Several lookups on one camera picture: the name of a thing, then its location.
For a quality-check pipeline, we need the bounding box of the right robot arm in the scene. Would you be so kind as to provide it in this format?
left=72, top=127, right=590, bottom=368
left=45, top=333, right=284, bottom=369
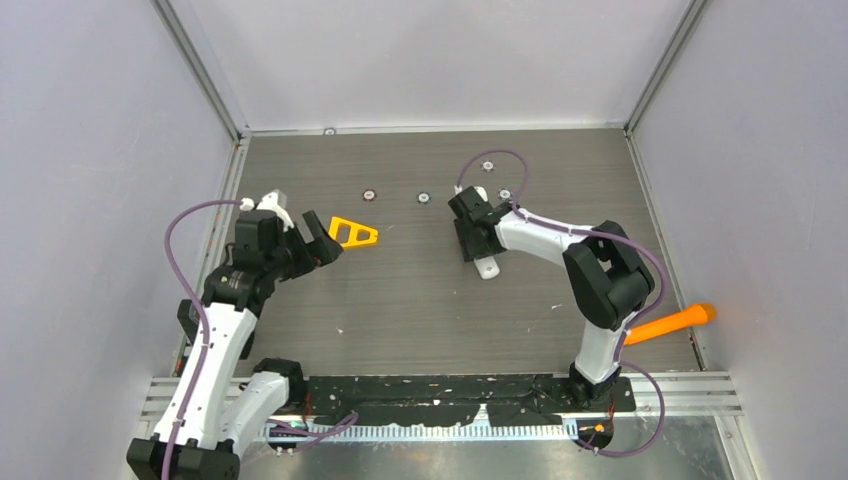
left=448, top=187, right=655, bottom=411

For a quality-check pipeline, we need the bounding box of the yellow plastic triangle frame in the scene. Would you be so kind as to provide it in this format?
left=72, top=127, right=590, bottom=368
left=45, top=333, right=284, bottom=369
left=328, top=216, right=379, bottom=250

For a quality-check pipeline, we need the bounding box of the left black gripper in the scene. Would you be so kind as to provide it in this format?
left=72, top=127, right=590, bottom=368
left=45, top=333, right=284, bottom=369
left=265, top=211, right=341, bottom=282

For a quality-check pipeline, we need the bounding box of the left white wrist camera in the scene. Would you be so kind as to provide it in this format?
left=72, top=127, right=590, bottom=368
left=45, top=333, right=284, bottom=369
left=239, top=189, right=295, bottom=231

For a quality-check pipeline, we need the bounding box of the aluminium rail frame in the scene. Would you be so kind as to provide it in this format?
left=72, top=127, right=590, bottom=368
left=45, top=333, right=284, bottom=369
left=140, top=370, right=743, bottom=444

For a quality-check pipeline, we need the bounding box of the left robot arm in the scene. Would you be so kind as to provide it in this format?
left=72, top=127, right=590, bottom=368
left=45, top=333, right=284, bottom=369
left=126, top=209, right=343, bottom=479

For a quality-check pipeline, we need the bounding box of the white remote control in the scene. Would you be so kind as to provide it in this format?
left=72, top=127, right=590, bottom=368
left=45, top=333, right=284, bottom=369
left=473, top=257, right=500, bottom=280

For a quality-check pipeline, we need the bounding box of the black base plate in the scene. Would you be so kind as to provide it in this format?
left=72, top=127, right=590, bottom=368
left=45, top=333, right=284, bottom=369
left=307, top=374, right=636, bottom=427

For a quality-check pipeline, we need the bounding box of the orange cylinder peg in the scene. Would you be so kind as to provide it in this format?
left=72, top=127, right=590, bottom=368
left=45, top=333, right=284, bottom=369
left=624, top=303, right=716, bottom=346

